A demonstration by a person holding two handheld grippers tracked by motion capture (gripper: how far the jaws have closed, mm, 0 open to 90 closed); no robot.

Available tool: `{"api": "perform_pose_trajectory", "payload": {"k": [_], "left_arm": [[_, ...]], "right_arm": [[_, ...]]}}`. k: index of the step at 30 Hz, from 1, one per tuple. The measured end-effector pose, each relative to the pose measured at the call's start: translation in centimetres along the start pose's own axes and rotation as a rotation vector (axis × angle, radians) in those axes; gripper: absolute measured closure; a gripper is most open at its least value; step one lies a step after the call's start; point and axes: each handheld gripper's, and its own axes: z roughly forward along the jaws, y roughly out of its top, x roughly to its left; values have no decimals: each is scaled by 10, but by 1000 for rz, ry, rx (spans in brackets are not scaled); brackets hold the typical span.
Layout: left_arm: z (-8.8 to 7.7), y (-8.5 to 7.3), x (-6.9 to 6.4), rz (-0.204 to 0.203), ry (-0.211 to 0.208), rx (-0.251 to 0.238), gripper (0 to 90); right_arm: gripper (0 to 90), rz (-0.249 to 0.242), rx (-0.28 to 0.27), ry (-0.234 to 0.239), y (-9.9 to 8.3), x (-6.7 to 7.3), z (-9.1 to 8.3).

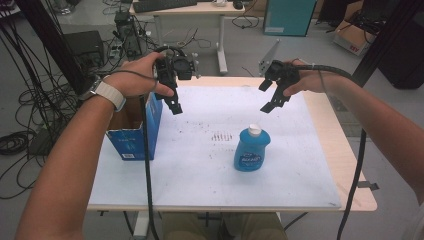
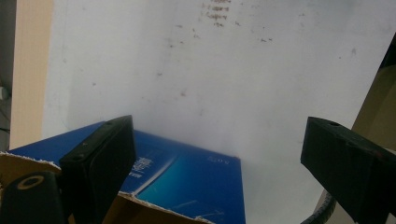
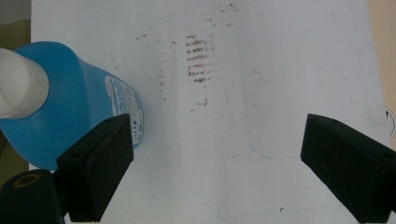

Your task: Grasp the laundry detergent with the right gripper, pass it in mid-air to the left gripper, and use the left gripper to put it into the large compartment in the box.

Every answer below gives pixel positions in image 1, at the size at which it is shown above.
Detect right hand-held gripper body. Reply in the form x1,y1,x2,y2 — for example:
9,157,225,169
258,39,301,93

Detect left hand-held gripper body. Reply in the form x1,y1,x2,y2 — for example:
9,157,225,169
154,52,202,101

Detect blue bottle with white cap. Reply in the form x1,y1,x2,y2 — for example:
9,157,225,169
233,123,272,173

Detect blue cardboard box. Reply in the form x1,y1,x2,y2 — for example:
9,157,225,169
105,91,164,162

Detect person's right hand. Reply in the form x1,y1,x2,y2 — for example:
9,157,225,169
282,59,331,98

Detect person's left hand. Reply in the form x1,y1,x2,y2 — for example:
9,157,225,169
103,51,175,100

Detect teal cabinet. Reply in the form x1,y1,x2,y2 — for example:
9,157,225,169
263,0,318,37

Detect white desk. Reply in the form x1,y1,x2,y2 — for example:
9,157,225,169
129,0,246,76

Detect black computer tower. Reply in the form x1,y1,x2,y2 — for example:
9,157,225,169
113,11,143,60

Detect wristwatch with white band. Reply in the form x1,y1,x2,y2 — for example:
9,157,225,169
78,74,128,113

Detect black keyboard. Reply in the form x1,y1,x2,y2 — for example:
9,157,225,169
132,0,198,14

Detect brown cardboard box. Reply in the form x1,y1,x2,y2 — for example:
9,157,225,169
333,19,378,57

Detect white table mat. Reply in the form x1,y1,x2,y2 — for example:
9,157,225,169
88,85,342,210

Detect black floor box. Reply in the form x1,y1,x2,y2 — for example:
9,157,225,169
63,30,105,72

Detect black metal pillar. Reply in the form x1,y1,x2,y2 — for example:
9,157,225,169
349,0,424,88
14,0,98,96

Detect black cabinet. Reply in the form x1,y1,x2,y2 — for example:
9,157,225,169
378,13,424,90

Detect grey tape piece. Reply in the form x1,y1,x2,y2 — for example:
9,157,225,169
355,180,380,191

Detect person's khaki trousers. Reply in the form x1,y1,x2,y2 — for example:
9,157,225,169
160,211,290,240

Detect white table leg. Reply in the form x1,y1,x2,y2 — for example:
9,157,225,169
133,211,152,240

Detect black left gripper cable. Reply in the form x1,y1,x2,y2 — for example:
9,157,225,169
139,45,188,240

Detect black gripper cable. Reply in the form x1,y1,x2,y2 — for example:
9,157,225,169
139,45,188,240
293,63,368,240

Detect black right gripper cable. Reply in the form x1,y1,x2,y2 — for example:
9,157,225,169
293,63,368,240

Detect black floor cable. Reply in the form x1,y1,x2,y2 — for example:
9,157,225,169
283,211,310,232

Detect tangle of black floor cables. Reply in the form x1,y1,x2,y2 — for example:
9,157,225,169
0,19,89,201

